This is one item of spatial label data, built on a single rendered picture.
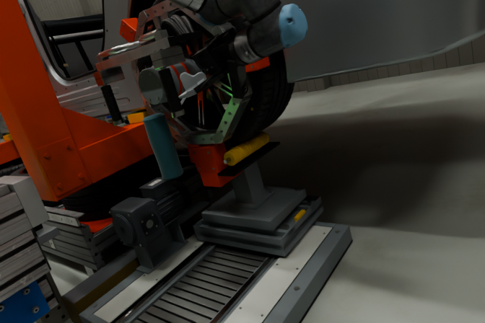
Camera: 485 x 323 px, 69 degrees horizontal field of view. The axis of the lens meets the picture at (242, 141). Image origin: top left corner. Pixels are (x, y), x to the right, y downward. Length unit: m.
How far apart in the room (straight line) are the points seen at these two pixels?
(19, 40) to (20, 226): 0.95
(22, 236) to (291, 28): 0.62
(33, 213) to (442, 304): 1.14
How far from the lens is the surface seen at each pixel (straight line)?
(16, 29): 1.59
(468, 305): 1.34
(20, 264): 0.77
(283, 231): 1.45
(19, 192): 0.75
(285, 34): 0.72
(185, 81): 0.87
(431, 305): 1.33
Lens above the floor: 0.89
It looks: 14 degrees down
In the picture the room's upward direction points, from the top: 16 degrees counter-clockwise
